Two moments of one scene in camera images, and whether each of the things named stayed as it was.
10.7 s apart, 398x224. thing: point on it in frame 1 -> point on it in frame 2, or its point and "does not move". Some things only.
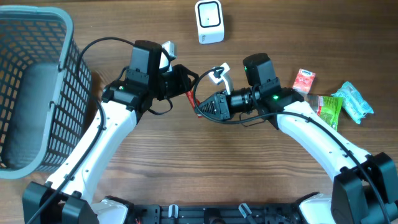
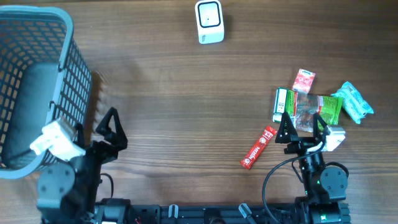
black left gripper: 185,83 -> 109,151
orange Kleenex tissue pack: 304,81 does not move
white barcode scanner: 209,20 does not move
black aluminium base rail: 214,214 does not move
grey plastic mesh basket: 45,88 does not move
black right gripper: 221,100 -> 300,143
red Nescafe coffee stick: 189,95 -> 257,147
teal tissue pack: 353,102 does not move
